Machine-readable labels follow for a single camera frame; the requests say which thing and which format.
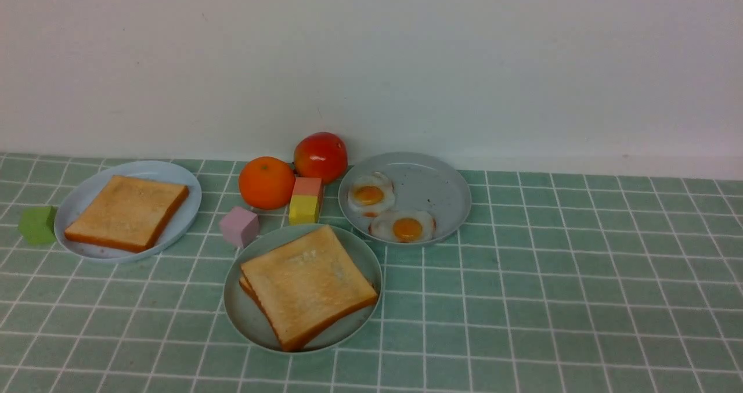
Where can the green foam cube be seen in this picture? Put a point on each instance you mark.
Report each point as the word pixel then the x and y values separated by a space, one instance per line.
pixel 36 225

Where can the salmon foam cube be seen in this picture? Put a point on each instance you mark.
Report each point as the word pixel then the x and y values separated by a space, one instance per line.
pixel 309 186

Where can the red tomato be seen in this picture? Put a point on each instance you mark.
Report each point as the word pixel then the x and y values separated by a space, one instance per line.
pixel 321 155

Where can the yellow foam cube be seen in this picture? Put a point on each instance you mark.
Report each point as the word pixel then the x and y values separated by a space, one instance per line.
pixel 304 209

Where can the green centre plate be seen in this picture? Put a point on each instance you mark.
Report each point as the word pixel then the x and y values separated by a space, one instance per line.
pixel 251 323

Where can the light blue bread plate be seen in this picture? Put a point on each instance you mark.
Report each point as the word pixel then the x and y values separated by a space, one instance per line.
pixel 153 170

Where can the fried egg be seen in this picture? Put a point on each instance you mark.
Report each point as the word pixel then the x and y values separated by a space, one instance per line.
pixel 403 226
pixel 371 195

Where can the front fried egg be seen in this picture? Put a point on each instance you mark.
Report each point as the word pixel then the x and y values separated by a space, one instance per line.
pixel 403 226

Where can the orange fruit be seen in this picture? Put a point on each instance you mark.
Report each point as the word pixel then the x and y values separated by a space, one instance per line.
pixel 266 183

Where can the toast slice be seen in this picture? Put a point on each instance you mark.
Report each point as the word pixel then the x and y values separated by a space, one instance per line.
pixel 247 288
pixel 129 214
pixel 306 285

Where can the pink foam cube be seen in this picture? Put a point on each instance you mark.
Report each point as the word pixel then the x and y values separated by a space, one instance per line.
pixel 240 226

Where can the grey egg plate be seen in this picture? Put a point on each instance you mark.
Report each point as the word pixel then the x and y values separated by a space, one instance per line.
pixel 421 182

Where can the back left fried egg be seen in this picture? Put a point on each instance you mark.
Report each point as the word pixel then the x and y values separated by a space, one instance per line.
pixel 371 195

